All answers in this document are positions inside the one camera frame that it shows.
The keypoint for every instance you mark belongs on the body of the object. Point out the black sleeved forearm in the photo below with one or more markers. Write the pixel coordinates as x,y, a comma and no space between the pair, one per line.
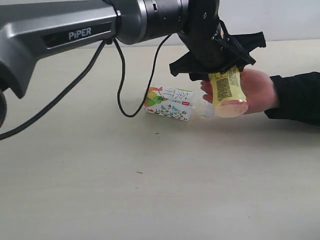
298,98

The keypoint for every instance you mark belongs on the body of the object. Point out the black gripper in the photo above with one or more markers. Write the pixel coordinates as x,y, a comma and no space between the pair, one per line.
216,52

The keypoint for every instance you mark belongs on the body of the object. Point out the clear tea bottle white label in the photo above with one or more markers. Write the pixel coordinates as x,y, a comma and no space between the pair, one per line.
176,103

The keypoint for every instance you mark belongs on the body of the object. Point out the open receiving human hand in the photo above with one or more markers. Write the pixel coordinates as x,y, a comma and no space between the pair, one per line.
259,90

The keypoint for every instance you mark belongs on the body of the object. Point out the yellow label bottle red cap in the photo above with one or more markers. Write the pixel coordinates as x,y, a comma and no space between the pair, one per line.
228,99

